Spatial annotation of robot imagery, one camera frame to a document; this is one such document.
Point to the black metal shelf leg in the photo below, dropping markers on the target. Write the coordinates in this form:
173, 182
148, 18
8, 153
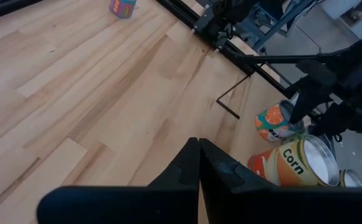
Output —
227, 109

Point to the large orange corn can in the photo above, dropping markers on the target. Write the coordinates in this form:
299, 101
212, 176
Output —
289, 165

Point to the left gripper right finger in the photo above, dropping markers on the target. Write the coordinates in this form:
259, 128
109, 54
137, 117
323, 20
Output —
236, 202

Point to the white carrot print can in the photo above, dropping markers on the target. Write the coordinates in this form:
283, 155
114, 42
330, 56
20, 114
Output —
352, 180

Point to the black frame post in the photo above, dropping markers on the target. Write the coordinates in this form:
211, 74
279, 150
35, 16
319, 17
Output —
277, 58

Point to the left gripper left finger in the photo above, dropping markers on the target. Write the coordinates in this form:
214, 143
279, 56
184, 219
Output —
168, 202

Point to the pink corn can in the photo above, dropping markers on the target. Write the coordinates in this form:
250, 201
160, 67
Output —
121, 7

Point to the black table end rail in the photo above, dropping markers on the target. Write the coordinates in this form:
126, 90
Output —
180, 14

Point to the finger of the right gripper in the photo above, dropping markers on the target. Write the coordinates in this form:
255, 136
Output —
311, 99
336, 119

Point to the teal orange fruit print can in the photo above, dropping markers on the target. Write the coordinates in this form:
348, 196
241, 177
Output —
269, 121

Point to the black bracket on rail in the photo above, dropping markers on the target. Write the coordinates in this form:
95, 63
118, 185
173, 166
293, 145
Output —
208, 23

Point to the blue metal table frame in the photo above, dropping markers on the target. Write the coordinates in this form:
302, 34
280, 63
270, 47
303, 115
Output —
255, 31

